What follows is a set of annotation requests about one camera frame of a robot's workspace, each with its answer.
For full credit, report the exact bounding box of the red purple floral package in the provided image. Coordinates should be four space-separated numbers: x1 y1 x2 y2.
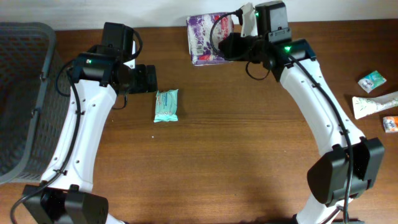
186 12 233 66

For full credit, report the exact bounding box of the dark grey plastic basket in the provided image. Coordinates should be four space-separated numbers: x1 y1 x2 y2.
1 22 69 184

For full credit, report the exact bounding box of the orange tissue pack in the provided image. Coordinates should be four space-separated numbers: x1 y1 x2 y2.
382 116 398 133

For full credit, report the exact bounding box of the green tissue pack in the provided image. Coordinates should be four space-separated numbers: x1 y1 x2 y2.
358 70 387 93

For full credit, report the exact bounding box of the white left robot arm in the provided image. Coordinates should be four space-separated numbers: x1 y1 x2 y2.
19 42 157 223

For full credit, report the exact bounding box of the white tube with brown cap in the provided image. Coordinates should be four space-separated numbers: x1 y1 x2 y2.
352 91 397 119

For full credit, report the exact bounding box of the teal wet wipes pack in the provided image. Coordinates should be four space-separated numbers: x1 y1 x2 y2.
154 89 178 123

